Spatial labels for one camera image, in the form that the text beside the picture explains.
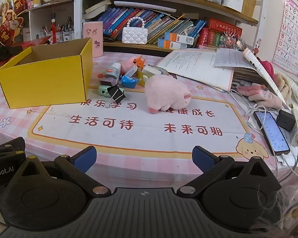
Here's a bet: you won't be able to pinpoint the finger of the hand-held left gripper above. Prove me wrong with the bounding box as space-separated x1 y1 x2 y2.
0 137 27 159

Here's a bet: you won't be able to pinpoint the pink printed desk mat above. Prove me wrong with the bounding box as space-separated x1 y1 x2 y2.
0 51 298 189

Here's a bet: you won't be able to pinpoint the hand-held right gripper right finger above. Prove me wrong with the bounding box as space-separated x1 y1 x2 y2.
177 146 282 197

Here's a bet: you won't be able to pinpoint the row of colourful books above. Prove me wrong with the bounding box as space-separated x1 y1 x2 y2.
97 6 207 45

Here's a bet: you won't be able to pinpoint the white charging cable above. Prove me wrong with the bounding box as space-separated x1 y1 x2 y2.
248 105 298 184

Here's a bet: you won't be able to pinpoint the blue and white packet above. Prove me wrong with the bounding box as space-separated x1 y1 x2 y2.
121 75 142 88

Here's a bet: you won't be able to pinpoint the black smartphone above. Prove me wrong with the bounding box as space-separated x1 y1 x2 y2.
253 111 290 156

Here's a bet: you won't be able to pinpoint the colourful hair ornament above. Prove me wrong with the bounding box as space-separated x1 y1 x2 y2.
220 30 247 52

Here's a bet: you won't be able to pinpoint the green correction tape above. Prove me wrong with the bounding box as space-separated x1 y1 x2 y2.
98 85 125 97

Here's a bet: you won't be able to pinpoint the white side shelf unit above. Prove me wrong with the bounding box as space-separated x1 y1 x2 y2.
22 0 76 42

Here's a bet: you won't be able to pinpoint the white quilted handbag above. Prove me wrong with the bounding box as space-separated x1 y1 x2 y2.
122 16 149 45

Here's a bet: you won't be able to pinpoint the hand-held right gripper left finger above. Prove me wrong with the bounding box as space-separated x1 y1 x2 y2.
16 146 112 198

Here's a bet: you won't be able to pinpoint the black charger block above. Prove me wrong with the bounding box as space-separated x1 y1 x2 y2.
276 108 295 131

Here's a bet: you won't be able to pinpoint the black binder clip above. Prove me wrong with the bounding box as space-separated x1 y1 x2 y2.
105 85 127 108

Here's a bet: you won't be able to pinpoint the pink plush pig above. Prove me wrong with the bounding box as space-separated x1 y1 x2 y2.
144 75 192 114

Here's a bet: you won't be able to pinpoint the rolled white paper scroll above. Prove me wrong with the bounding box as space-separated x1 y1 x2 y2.
243 48 287 105

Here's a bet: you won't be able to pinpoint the white and orange roller stamp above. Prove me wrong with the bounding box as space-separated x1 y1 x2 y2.
103 63 122 80

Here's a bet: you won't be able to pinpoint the red paper decoration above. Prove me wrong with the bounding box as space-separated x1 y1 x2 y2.
0 0 28 47

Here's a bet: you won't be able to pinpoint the printed paper sheet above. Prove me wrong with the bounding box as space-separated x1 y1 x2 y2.
214 48 259 70

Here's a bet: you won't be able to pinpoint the open workbook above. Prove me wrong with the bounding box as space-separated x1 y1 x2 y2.
156 50 235 92

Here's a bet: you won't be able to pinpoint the pink cylinder pen holder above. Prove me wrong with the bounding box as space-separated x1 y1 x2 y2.
83 21 104 58

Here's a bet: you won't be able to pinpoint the alphabet wall poster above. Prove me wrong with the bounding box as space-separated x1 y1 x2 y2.
272 0 298 80

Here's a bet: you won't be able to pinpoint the pink knit glove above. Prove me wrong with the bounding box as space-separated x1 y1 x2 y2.
238 84 283 109

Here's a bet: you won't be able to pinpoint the pen cups with pens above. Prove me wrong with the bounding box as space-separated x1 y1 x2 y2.
42 17 75 43

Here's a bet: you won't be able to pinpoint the wooden bookshelf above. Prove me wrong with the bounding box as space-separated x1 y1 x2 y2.
74 0 264 52

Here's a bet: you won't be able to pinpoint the yellow cardboard box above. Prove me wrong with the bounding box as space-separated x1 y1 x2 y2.
0 38 93 109

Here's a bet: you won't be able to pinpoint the stacked thick books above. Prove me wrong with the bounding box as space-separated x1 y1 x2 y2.
82 0 112 20

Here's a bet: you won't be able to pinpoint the black cloth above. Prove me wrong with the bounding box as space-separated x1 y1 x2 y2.
0 45 33 63

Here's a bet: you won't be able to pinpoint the red dictionaries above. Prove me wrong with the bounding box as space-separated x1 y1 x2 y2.
197 18 242 49

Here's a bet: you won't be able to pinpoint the person's hair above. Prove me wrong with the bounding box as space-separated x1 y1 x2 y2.
250 186 298 238

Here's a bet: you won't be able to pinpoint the pink plush duck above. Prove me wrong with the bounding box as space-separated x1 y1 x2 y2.
121 56 146 74

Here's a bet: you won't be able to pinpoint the grey toy stamp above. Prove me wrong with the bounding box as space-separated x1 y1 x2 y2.
97 74 120 86

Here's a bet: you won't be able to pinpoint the white and yellow small box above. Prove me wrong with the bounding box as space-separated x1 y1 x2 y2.
136 64 162 85

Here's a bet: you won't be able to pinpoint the white lamp bar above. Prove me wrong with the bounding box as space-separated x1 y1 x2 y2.
114 1 177 13

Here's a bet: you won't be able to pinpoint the stack of notebooks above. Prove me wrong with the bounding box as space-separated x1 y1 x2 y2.
232 67 267 88

